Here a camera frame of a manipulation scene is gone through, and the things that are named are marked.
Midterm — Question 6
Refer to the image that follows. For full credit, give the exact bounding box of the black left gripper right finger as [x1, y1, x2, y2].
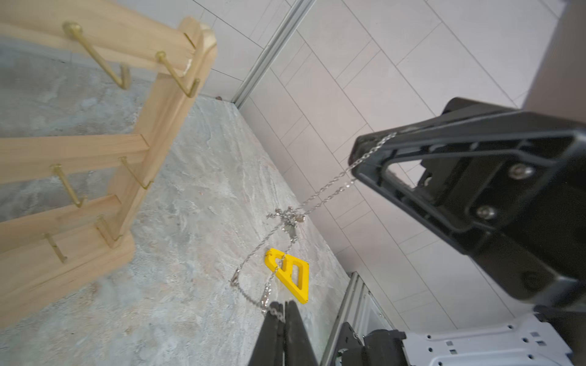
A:
[285, 300, 318, 366]

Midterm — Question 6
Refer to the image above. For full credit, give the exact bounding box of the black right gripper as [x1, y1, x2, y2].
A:
[348, 99, 585, 311]

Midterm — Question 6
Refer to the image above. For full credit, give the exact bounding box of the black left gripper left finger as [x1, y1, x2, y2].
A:
[249, 301, 285, 366]

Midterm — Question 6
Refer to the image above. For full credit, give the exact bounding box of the silver necklace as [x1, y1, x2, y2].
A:
[228, 131, 398, 321]

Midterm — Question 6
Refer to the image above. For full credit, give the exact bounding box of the wooden jewelry display stand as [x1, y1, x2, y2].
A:
[1, 1, 218, 327]

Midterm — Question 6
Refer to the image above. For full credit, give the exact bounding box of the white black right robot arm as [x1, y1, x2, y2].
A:
[331, 98, 585, 365]

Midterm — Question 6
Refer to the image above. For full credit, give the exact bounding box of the yellow plastic triangle piece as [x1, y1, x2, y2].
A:
[265, 249, 310, 304]

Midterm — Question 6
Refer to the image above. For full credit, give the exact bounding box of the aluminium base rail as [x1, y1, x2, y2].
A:
[320, 271, 395, 365]

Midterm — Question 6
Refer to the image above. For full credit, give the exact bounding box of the aluminium corner frame post right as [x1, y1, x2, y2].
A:
[231, 0, 316, 109]

